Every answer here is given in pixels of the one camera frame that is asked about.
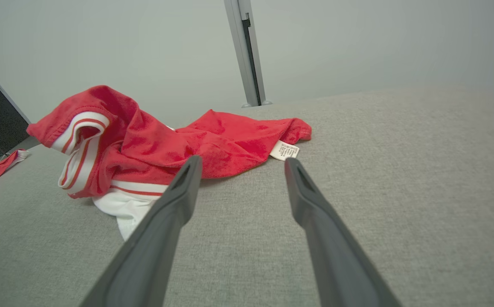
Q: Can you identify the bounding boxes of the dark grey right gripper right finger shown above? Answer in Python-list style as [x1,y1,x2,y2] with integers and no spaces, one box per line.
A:
[284,157,404,307]

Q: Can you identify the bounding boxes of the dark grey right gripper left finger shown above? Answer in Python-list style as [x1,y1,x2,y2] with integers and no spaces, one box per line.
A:
[78,155,203,307]

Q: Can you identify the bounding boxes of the red shorts with white trim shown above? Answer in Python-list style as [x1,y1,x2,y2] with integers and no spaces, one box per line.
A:
[26,84,313,241]

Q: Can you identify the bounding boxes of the grey partition post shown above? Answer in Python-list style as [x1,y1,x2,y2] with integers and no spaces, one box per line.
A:
[224,0,273,108]

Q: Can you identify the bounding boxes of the grey metal frame bar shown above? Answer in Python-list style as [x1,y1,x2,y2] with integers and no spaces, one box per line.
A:
[0,53,32,125]

